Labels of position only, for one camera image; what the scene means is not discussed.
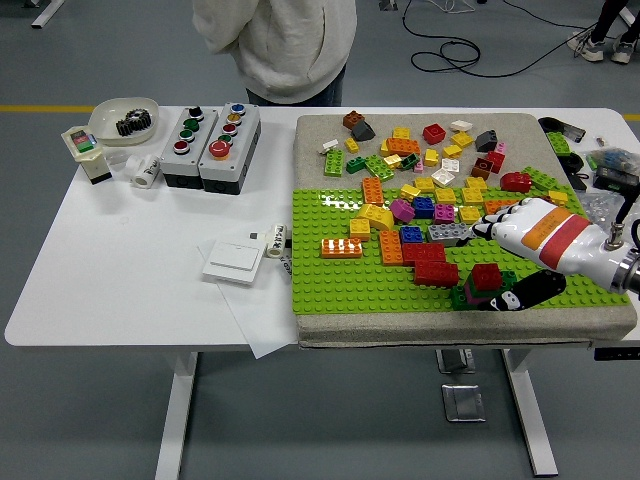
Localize black electronic module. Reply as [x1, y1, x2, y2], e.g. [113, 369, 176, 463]
[593, 167, 640, 197]

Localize white red-green switch module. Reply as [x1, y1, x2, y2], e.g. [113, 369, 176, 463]
[60, 124, 113, 186]

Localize white background table leg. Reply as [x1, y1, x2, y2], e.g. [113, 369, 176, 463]
[30, 0, 67, 30]

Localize red 2x4 brick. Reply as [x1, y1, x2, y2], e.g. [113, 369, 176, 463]
[401, 242, 447, 266]
[413, 259, 461, 288]

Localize grey four-button control box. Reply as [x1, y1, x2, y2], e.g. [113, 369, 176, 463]
[158, 106, 221, 190]

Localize lime green toy brick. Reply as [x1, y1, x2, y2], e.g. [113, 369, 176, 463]
[544, 130, 572, 157]

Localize white labelled tube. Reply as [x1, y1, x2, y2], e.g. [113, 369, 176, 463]
[264, 223, 292, 260]

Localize white wall switch plate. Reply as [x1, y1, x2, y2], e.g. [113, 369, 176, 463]
[201, 240, 263, 286]

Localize black ring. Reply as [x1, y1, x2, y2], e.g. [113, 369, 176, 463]
[557, 152, 586, 174]

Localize green studded baseplate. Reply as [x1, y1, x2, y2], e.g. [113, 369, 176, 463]
[291, 184, 632, 315]

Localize red curved brick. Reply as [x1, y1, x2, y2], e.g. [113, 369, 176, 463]
[499, 171, 534, 194]

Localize grey metal floor box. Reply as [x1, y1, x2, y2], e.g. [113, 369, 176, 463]
[435, 348, 475, 375]

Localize black metal gear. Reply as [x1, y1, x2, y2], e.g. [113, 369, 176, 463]
[124, 108, 154, 132]
[115, 117, 146, 137]

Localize clear bag blue parts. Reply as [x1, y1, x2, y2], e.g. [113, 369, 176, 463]
[585, 147, 640, 174]

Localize person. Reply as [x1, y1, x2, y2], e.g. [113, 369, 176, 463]
[192, 0, 359, 108]
[566, 0, 640, 65]

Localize metal floor socket plate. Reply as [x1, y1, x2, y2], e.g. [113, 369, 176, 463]
[440, 383, 487, 424]

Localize white plastic bowl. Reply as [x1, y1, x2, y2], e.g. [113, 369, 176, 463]
[88, 96, 160, 148]

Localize grey 2x4 brick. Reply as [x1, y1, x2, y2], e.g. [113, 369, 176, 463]
[427, 222, 473, 249]

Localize black table control panel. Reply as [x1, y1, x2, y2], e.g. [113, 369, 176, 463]
[593, 346, 640, 361]

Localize robot right hand white shell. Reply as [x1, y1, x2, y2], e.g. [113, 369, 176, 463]
[457, 197, 631, 312]

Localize grey emergency-stop control box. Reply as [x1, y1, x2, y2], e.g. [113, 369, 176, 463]
[198, 102, 263, 195]

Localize green 2x4 brick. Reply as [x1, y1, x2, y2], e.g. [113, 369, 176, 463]
[363, 154, 397, 182]
[522, 165, 562, 192]
[464, 269, 520, 299]

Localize black floor cable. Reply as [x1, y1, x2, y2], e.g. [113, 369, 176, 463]
[402, 0, 601, 80]

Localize magenta slope brick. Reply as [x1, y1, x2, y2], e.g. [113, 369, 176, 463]
[389, 198, 417, 225]

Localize yellow arch brick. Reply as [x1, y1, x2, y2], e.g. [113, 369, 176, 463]
[355, 202, 396, 232]

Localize black glossy rectangular module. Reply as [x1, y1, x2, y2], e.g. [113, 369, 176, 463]
[558, 122, 587, 144]

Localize white paper sheet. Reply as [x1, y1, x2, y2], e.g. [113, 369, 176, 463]
[196, 234, 301, 360]

